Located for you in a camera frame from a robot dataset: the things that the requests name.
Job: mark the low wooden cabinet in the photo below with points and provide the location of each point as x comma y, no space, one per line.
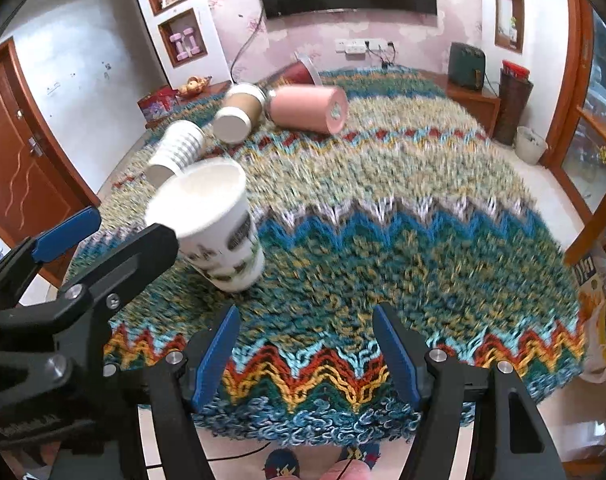
478,110

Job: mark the white ribbed paper cup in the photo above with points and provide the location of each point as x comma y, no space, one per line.
180,147

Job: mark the person's patterned sock foot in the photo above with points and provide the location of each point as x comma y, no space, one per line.
283,465
363,454

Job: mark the brown paper cup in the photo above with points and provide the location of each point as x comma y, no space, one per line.
240,110

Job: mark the white waste bin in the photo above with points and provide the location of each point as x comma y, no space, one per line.
530,146

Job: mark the wooden glass-door cabinet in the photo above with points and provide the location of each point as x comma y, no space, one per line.
598,135

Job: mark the white power strip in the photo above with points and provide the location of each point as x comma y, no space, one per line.
355,46

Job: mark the dark red cup clear lid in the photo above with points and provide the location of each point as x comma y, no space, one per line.
300,71

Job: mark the white green-printed paper cup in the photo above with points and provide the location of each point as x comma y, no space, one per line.
235,245

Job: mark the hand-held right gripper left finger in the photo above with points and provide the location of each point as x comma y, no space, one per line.
214,360

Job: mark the red printed box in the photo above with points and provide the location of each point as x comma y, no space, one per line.
155,105

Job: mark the pink dumbbell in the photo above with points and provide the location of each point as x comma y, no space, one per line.
176,46
191,42

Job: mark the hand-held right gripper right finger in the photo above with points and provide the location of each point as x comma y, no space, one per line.
398,360

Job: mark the white wall shelf unit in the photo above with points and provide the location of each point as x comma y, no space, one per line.
203,25

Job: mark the dark green appliance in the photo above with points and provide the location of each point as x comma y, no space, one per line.
465,67

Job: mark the colourful knitted zigzag blanket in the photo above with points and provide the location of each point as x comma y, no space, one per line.
383,210

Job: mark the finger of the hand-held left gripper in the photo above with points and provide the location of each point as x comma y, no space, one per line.
128,265
65,236

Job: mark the pink tumbler cup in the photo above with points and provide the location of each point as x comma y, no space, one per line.
308,107

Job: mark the tall brown basket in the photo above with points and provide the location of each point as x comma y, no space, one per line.
513,105

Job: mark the fruit basket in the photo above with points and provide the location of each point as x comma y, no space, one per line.
194,87

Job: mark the brown wooden door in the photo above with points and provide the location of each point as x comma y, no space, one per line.
18,160

